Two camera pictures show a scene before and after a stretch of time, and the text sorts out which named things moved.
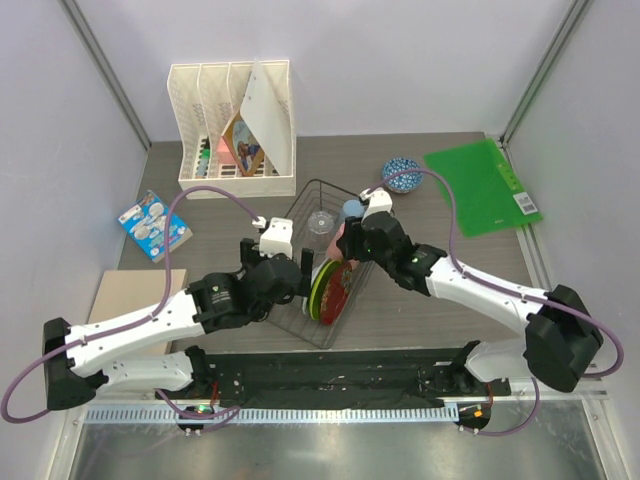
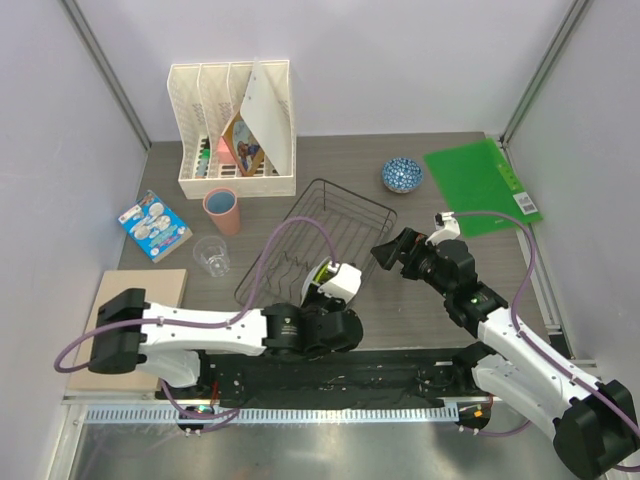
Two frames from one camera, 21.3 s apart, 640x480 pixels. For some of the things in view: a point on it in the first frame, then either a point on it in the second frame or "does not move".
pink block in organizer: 224,153 does not move
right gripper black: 351,243 -> 387,254
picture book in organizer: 244,148 does not move
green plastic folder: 486,194 does not move
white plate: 314,273 does not move
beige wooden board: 125,295 does not move
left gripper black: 252,256 -> 336,302
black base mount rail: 413,378 does not move
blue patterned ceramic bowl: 404,182 does not move
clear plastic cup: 320,226 -> 212,253
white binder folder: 265,111 does not move
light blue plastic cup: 353,208 -> 221,202
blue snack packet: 145,220 does not move
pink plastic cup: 334,252 -> 221,204
